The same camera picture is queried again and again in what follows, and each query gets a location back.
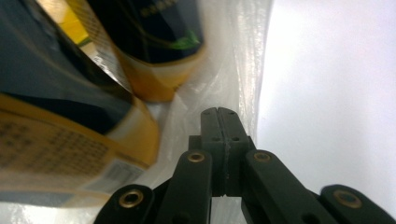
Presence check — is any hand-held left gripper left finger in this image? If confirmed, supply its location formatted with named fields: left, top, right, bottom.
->
left=162, top=106, right=226, bottom=224

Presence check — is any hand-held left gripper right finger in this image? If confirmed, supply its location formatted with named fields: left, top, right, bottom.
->
left=218, top=106, right=339, bottom=224

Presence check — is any clear plastic bag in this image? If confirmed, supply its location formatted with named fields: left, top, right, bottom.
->
left=0, top=0, right=276, bottom=224

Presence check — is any orange bottle with white cap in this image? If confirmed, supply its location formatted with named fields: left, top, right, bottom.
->
left=66, top=0, right=207, bottom=104
left=0, top=0, right=162, bottom=207

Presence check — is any white table mat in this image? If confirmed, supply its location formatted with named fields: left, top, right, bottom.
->
left=254, top=0, right=396, bottom=218

